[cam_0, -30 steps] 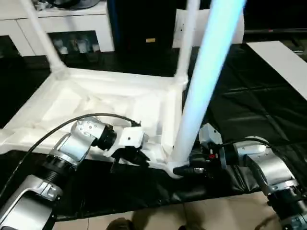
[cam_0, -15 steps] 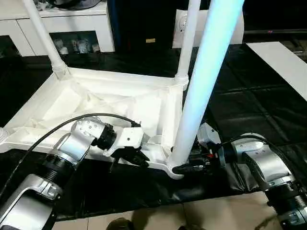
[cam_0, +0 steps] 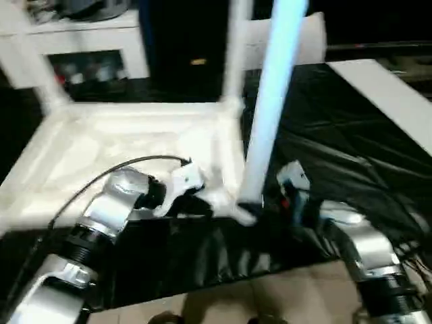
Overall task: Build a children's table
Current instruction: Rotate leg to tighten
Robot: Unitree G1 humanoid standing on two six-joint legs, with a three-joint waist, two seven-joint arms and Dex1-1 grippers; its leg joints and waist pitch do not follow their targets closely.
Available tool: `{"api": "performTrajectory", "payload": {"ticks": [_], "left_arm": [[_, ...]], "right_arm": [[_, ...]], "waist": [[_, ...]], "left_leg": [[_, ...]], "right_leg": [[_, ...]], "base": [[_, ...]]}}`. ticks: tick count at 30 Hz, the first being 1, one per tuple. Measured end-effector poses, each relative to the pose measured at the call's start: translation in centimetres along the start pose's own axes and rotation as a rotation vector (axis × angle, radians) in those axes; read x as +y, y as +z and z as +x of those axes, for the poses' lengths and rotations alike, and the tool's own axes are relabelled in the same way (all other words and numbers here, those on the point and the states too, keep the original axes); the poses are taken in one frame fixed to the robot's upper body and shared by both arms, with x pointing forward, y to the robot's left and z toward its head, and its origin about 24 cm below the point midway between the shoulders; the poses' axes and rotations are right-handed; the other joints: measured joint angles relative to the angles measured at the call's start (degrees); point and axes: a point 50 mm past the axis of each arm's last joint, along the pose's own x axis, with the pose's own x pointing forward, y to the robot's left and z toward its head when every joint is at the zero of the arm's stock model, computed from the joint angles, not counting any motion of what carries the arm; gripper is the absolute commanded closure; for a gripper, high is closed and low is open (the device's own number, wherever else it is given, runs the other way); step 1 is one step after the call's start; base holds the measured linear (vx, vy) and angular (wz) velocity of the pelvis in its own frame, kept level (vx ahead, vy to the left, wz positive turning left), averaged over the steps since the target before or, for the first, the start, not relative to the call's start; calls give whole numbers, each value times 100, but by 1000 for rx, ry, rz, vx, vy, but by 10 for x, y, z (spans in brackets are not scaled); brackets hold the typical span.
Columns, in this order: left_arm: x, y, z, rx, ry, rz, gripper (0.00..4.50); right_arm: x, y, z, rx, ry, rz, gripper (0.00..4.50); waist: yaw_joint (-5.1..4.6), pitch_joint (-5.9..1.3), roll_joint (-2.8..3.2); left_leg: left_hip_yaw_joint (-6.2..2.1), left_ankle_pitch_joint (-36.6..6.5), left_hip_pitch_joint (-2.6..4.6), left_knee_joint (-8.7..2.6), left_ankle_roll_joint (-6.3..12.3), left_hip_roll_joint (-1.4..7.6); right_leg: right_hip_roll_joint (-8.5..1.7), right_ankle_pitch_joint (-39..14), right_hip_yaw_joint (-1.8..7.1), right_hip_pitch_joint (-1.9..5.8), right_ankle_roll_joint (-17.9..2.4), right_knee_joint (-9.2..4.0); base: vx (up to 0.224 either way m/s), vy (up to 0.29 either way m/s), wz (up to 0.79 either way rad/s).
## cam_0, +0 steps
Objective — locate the white cabinet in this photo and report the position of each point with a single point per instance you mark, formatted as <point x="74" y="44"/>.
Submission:
<point x="84" y="37"/>

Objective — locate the white plastic table leg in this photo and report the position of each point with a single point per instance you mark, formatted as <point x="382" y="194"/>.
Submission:
<point x="236" y="50"/>
<point x="33" y="50"/>
<point x="273" y="84"/>

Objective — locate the small tan label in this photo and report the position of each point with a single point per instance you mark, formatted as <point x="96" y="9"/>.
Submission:
<point x="198" y="62"/>

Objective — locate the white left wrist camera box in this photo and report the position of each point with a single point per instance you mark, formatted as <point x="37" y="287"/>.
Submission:
<point x="182" y="182"/>

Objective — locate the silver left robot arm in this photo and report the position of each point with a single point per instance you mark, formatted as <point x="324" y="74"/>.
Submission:
<point x="101" y="209"/>

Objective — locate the white plastic table top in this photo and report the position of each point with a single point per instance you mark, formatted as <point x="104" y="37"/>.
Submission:
<point x="101" y="141"/>

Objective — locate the dark grey helmet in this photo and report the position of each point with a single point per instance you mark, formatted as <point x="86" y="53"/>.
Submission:
<point x="91" y="8"/>

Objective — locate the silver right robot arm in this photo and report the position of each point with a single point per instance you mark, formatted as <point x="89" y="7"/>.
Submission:
<point x="371" y="246"/>

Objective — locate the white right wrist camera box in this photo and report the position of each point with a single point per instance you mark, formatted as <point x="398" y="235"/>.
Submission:
<point x="295" y="175"/>

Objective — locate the black bar with red light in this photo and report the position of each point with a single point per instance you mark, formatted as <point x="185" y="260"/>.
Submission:
<point x="378" y="45"/>

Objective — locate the white flat board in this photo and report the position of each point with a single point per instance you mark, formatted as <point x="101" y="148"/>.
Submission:
<point x="388" y="94"/>

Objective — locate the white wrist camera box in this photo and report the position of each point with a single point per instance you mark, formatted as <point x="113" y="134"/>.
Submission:
<point x="182" y="182"/>
<point x="295" y="175"/>

